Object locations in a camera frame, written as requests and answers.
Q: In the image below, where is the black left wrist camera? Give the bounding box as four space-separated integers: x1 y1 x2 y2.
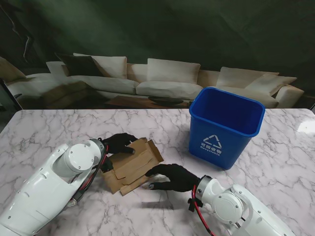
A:
102 158 114 173

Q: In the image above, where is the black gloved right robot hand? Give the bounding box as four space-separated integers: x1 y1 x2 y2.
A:
145 164 201 193

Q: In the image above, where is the brown cardboard box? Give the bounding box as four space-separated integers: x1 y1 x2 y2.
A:
100 137 165 197

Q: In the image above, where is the red black right arm cable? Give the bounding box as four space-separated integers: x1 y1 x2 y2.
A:
188 184 217 236

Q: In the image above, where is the dark panel beside backdrop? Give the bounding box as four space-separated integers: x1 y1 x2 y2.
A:
0 77 24 112

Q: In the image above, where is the printed sofa scene backdrop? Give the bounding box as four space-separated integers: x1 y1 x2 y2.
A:
0 0 315 110

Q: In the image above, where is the red black arm cable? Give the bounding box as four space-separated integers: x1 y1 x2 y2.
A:
188 184 217 236
68 145 110 207

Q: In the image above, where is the blue recycling bin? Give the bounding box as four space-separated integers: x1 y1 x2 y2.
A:
188 86 266 170

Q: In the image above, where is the red black left arm cable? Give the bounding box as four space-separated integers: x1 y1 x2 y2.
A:
68 145 110 207

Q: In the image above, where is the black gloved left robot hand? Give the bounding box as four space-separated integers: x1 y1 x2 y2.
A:
102 132 139 155

